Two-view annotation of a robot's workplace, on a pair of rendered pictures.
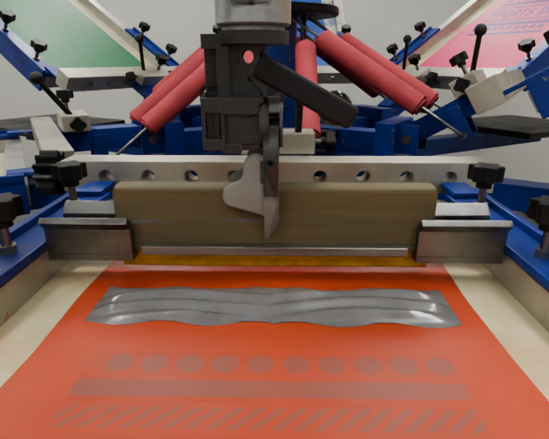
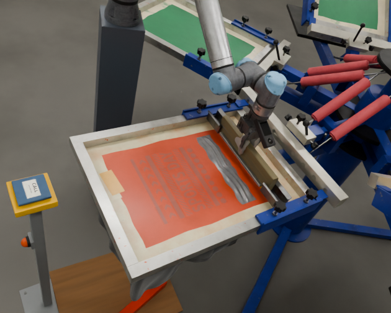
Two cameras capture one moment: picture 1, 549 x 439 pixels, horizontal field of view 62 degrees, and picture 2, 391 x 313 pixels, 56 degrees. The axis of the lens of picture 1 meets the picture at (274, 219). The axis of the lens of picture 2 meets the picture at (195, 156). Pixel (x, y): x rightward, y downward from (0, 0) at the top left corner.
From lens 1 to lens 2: 111 cm
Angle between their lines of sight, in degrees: 45
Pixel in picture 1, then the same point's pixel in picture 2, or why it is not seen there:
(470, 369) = (225, 205)
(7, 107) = not seen: outside the picture
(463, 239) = (269, 195)
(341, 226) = (253, 167)
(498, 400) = (219, 210)
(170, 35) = not seen: outside the picture
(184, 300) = (212, 150)
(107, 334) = (195, 143)
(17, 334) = (185, 130)
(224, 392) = (193, 168)
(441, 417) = (208, 201)
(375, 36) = not seen: outside the picture
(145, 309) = (205, 145)
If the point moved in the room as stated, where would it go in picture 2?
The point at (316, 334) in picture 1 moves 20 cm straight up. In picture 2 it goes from (219, 177) to (235, 142)
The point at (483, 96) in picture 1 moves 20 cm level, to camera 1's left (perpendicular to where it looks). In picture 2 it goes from (372, 179) to (334, 142)
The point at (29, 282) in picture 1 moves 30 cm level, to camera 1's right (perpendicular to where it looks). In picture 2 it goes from (197, 121) to (235, 171)
